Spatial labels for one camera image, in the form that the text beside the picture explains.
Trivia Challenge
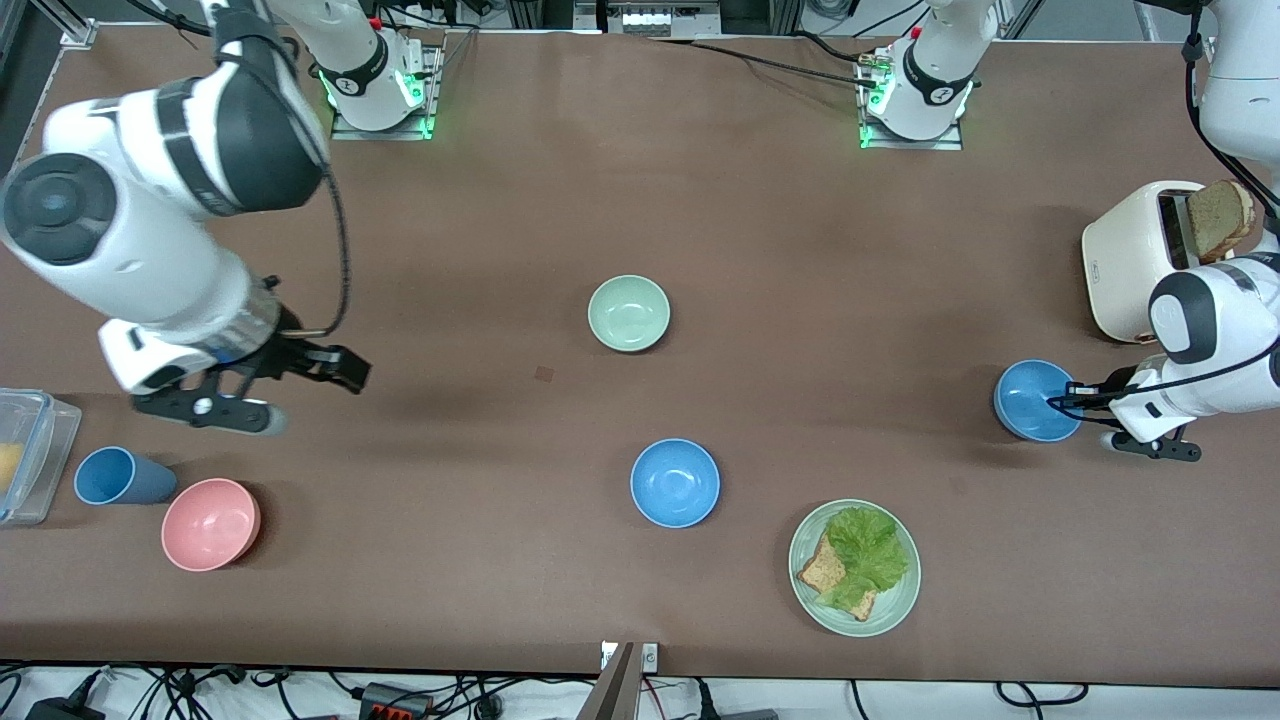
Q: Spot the blue plastic bowl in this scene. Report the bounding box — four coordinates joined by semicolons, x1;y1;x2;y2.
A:
630;438;721;529
994;360;1086;443

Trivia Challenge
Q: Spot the green plastic bowl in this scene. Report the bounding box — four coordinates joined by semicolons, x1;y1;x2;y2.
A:
587;274;672;353

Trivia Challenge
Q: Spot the pink plastic bowl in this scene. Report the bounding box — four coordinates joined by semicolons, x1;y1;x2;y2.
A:
161;478;263;573

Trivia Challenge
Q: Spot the cream white toaster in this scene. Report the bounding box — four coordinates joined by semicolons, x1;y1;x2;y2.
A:
1082;180;1263;344

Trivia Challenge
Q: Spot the blue plastic cup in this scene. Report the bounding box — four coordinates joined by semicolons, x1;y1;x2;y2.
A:
74;446;179;506

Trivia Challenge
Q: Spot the dark toasted bread slice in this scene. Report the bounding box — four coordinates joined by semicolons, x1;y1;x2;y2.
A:
1187;180;1258;265

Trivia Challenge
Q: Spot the clear plastic food container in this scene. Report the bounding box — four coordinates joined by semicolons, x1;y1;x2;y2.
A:
0;388;83;528

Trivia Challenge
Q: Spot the green lettuce leaf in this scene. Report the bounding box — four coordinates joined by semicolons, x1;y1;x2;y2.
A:
820;507;911;611

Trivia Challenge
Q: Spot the green round plate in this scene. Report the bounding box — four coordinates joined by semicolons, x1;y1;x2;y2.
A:
788;498;922;638

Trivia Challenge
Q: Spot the brown bread slice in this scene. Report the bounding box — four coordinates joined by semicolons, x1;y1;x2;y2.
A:
797;535;879;623

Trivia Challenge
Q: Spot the black orange power adapter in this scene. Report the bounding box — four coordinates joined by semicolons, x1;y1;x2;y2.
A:
358;682;433;720

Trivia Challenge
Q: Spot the white power strip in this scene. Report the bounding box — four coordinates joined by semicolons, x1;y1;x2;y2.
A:
605;0;701;38

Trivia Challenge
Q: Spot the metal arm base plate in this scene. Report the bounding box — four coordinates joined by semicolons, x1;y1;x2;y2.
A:
330;42;443;141
858;50;965;151

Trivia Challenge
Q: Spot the black looped floor cable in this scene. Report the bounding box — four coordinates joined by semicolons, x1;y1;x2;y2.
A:
995;682;1089;708

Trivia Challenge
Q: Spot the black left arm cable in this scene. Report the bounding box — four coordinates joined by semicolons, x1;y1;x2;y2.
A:
1062;0;1280;398

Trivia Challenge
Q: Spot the grey camera mount pole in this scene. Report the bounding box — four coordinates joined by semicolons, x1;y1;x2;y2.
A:
575;642;641;720

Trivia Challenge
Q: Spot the short black table cable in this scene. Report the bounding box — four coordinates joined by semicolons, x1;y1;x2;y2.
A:
793;32;873;65

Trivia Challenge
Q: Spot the long black table cable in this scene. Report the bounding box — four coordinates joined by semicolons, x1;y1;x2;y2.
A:
650;38;879;91

